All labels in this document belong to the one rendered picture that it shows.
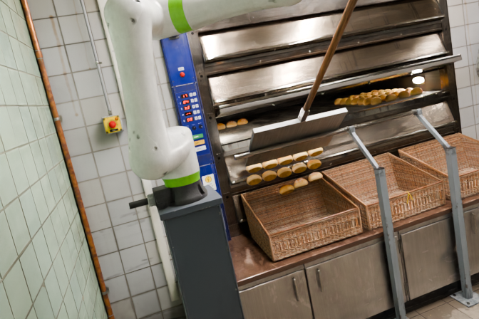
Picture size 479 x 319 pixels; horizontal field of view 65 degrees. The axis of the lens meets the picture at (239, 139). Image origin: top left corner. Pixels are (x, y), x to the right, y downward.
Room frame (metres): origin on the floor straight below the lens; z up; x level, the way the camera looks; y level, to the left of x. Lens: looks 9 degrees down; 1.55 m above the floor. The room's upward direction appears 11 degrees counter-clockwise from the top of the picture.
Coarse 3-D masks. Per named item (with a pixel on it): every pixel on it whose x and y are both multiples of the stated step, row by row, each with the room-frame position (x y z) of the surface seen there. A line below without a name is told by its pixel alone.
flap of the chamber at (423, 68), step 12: (444, 60) 2.63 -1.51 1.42; (456, 60) 2.65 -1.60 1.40; (396, 72) 2.52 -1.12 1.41; (408, 72) 2.59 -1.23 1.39; (336, 84) 2.41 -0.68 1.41; (348, 84) 2.42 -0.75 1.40; (360, 84) 2.58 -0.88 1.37; (288, 96) 2.32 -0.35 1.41; (300, 96) 2.38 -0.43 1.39; (228, 108) 2.22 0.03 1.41; (240, 108) 2.23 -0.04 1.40; (252, 108) 2.38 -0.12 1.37
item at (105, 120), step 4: (108, 116) 2.12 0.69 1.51; (112, 116) 2.12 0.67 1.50; (116, 116) 2.13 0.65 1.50; (104, 120) 2.11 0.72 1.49; (108, 120) 2.12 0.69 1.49; (112, 120) 2.12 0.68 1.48; (116, 120) 2.13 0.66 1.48; (120, 120) 2.14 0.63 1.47; (104, 124) 2.11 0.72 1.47; (116, 124) 2.13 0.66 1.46; (120, 124) 2.13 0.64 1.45; (104, 128) 2.11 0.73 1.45; (108, 128) 2.11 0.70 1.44; (112, 128) 2.12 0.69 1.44; (116, 128) 2.12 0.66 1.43; (120, 128) 2.13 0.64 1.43; (108, 132) 2.11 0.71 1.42; (112, 132) 2.12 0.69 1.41
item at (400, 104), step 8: (424, 96) 2.75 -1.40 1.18; (432, 96) 2.77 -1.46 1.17; (440, 96) 2.78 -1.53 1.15; (392, 104) 2.68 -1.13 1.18; (400, 104) 2.69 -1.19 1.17; (408, 104) 2.71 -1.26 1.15; (360, 112) 2.61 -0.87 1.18; (368, 112) 2.62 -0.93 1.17; (376, 112) 2.64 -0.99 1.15; (344, 120) 2.57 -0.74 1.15; (232, 144) 2.36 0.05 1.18; (240, 144) 2.38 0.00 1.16; (248, 144) 2.39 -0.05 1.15
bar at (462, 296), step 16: (416, 112) 2.28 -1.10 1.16; (352, 128) 2.15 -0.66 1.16; (432, 128) 2.20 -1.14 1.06; (288, 144) 2.06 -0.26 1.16; (448, 160) 2.08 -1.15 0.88; (384, 176) 1.95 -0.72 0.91; (448, 176) 2.10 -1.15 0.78; (384, 192) 1.94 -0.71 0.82; (384, 208) 1.94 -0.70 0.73; (384, 224) 1.96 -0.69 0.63; (464, 224) 2.07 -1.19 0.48; (464, 240) 2.07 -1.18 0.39; (464, 256) 2.07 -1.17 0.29; (464, 272) 2.07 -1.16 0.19; (400, 288) 1.95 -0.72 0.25; (464, 288) 2.08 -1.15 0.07; (400, 304) 1.94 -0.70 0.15; (464, 304) 2.03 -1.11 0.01
